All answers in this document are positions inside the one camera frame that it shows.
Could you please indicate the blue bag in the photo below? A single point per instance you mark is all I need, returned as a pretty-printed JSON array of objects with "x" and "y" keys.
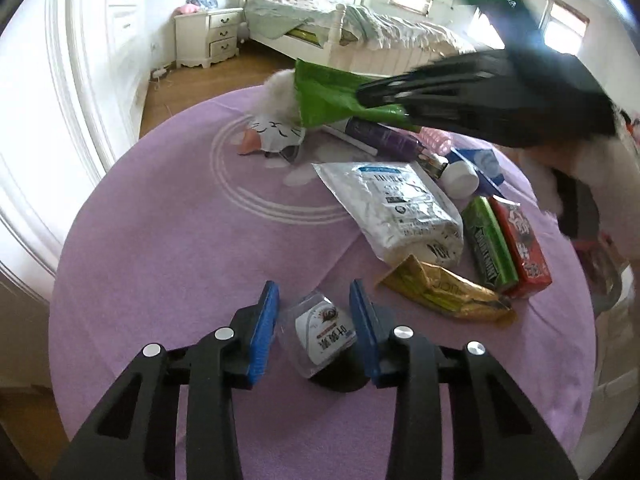
[{"x": 202, "y": 1}]

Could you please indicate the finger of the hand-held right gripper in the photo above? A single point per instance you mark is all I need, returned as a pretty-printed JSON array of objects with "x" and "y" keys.
[
  {"x": 450, "y": 112},
  {"x": 440, "y": 76}
]

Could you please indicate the white plastic bag packet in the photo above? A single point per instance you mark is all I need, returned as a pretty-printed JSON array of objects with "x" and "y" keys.
[{"x": 395, "y": 210}]

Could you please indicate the purple round mat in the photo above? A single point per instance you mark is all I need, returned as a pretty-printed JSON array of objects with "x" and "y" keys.
[{"x": 175, "y": 235}]

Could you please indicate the pink plush toy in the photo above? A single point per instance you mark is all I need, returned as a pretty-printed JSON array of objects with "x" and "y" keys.
[{"x": 185, "y": 9}]

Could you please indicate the white power strip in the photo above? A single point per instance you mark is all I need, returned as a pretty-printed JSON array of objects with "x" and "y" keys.
[{"x": 158, "y": 73}]

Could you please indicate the blue tissue pack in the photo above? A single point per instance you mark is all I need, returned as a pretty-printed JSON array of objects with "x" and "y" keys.
[{"x": 482, "y": 162}]

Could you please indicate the clear packet with white label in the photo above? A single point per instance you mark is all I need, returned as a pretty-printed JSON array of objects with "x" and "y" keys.
[{"x": 320, "y": 330}]

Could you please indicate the gold snack wrapper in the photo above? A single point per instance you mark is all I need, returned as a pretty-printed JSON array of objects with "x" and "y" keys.
[{"x": 445, "y": 290}]

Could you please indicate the white wardrobe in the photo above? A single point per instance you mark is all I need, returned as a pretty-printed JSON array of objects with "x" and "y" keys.
[{"x": 95, "y": 60}]

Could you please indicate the purple bottle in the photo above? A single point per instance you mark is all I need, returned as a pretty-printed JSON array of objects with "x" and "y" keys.
[{"x": 385, "y": 137}]

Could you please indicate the green flat box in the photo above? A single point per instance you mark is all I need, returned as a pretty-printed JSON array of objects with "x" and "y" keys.
[{"x": 302, "y": 35}]

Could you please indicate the small gold and black bottle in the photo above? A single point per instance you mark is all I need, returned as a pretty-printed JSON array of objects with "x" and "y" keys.
[{"x": 432, "y": 165}]

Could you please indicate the white nightstand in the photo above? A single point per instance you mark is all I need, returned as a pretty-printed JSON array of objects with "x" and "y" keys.
[{"x": 210, "y": 35}]

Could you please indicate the pink bubble pouch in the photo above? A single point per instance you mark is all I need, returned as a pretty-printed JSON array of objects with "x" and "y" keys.
[{"x": 434, "y": 141}]

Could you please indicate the green long box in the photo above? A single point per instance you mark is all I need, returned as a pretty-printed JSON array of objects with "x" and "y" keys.
[{"x": 487, "y": 245}]

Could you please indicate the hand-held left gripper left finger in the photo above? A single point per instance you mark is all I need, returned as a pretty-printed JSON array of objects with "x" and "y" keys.
[{"x": 262, "y": 330}]

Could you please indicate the white cat face plush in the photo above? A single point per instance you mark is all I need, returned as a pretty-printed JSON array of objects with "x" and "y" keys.
[{"x": 275, "y": 132}]

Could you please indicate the white fluffy pompom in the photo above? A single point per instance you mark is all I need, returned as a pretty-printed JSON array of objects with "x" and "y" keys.
[{"x": 280, "y": 92}]

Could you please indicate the white bed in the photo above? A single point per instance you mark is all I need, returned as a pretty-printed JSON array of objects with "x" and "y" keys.
[{"x": 390, "y": 30}]

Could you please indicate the white bottle cap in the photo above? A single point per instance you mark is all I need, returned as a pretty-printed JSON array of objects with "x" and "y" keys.
[{"x": 460, "y": 177}]

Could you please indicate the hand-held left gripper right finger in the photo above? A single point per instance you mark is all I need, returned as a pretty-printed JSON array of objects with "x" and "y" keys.
[{"x": 365, "y": 330}]

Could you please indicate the red box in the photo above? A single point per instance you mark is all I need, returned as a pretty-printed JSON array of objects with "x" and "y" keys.
[{"x": 522, "y": 245}]

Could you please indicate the green plastic packet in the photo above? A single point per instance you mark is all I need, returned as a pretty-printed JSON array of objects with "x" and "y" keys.
[{"x": 320, "y": 95}]

